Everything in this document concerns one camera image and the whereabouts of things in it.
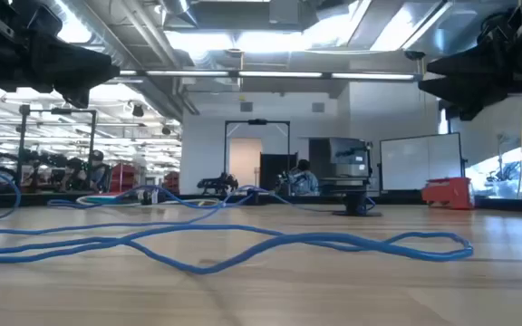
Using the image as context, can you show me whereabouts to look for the long blue cord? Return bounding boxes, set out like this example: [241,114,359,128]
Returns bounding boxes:
[0,156,475,276]

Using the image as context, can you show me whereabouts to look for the black plastic cable spool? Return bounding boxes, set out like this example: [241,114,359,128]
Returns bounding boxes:
[332,188,383,218]

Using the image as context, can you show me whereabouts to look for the whiteboard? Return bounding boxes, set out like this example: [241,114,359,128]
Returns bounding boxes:
[379,131,467,192]

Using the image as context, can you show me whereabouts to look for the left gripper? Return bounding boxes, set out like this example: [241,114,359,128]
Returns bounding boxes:
[0,0,121,110]

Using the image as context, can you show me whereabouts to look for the red bin rack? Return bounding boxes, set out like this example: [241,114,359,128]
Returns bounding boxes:
[108,162,139,194]

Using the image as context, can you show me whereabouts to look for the black camera rig frame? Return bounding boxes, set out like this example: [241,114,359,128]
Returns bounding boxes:
[222,119,292,196]
[17,103,99,191]

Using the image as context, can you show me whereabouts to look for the thin blue cable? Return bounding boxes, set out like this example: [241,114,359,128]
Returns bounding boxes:
[47,183,256,210]

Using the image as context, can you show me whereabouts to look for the red box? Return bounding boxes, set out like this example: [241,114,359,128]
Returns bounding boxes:
[420,177,476,211]

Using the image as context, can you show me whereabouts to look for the grey cabinet with screen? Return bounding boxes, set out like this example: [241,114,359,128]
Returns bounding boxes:
[327,137,373,178]

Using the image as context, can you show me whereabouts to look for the black aluminium table frame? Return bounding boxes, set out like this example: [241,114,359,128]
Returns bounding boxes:
[0,192,522,213]

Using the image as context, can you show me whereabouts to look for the background black robot arms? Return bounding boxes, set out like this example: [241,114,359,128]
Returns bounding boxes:
[0,151,90,194]

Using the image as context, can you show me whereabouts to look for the ceiling light strip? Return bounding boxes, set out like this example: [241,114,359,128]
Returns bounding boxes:
[118,69,424,82]

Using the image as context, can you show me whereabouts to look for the person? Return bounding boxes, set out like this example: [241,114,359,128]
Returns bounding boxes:
[287,158,321,197]
[86,149,109,192]

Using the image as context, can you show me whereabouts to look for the green cable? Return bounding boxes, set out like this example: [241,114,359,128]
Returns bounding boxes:
[82,195,126,205]

